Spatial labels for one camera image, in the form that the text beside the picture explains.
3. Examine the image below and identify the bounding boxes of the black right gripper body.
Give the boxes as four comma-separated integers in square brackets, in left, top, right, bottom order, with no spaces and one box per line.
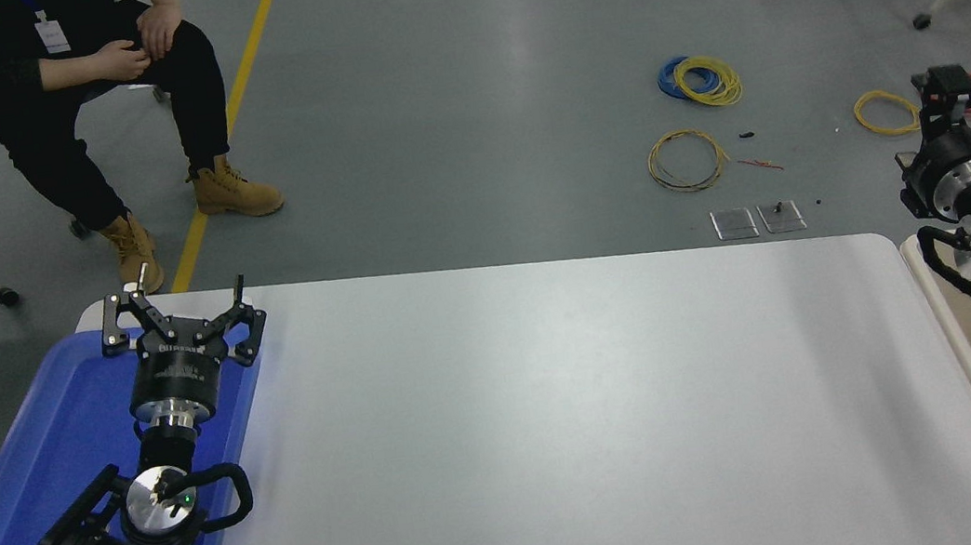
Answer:
[912,125,971,218]

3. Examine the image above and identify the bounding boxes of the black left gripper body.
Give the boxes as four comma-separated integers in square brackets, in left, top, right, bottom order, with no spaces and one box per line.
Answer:
[122,312,233,419]

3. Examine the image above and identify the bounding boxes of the seated person's right hand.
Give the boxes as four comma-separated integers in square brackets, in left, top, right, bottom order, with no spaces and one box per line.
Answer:
[88,37,156,86]

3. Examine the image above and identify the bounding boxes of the seated person's left hand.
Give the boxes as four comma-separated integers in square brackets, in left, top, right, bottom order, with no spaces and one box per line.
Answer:
[134,1,188,63]

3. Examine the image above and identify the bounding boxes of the clear floor plate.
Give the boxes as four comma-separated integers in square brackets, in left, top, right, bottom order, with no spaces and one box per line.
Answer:
[710,206,760,245]
[755,199,807,237]

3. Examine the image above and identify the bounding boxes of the blue plastic tray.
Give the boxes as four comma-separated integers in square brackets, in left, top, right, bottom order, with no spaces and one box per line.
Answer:
[0,308,287,545]

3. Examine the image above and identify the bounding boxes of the seated person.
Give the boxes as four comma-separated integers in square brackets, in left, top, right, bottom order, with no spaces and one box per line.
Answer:
[0,0,295,313]

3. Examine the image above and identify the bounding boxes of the white id badge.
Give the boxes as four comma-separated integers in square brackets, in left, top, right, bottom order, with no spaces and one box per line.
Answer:
[33,7,73,57]

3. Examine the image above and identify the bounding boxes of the small yellow wire coil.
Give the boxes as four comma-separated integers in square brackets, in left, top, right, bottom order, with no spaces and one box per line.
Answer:
[852,84,925,141]

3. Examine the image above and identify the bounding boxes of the bright yellow wire coil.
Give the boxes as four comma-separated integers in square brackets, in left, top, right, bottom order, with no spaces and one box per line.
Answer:
[672,52,746,113]

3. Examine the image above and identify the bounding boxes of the dark yellow wire coil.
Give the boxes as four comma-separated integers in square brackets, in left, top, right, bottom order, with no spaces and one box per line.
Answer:
[644,125,733,199]

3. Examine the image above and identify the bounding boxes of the blue wire coil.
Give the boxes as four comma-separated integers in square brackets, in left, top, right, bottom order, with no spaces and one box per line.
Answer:
[656,52,722,107]

